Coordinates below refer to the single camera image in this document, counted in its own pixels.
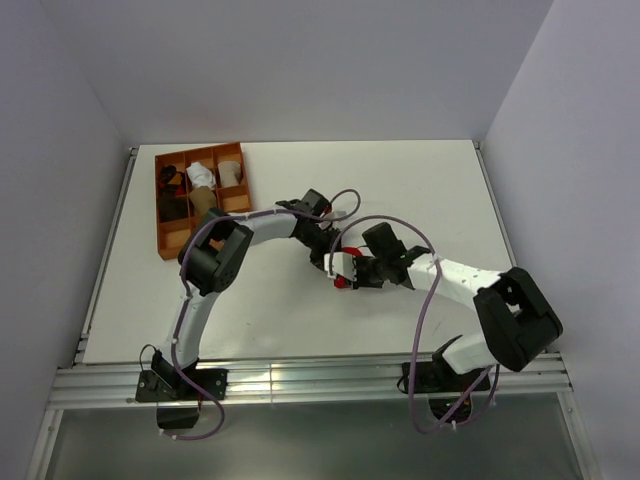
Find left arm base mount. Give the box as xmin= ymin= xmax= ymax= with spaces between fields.
xmin=134 ymin=348 xmax=228 ymax=434

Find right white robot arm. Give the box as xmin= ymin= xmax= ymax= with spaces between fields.
xmin=326 ymin=222 xmax=563 ymax=390

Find tan ribbed sock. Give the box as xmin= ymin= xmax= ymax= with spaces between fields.
xmin=189 ymin=186 xmax=217 ymax=215

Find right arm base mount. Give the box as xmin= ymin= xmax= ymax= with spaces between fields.
xmin=396 ymin=335 xmax=495 ymax=427

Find black red rolled sock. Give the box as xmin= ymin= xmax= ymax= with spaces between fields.
xmin=157 ymin=165 xmax=186 ymax=196

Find orange compartment tray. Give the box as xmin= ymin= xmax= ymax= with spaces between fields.
xmin=155 ymin=142 xmax=252 ymax=260

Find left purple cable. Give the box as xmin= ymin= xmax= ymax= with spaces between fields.
xmin=169 ymin=188 xmax=363 ymax=442

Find dark brown striped sock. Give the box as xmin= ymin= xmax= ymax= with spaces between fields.
xmin=157 ymin=194 xmax=189 ymax=223

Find beige rolled sock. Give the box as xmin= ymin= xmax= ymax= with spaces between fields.
xmin=218 ymin=160 xmax=242 ymax=188

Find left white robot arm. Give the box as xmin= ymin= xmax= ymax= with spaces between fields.
xmin=151 ymin=189 xmax=339 ymax=399

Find white rolled sock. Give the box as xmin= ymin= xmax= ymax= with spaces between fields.
xmin=186 ymin=161 xmax=216 ymax=190

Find aluminium front rail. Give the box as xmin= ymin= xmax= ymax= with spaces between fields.
xmin=46 ymin=352 xmax=573 ymax=410

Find red patterned sock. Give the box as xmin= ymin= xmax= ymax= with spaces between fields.
xmin=333 ymin=246 xmax=362 ymax=289

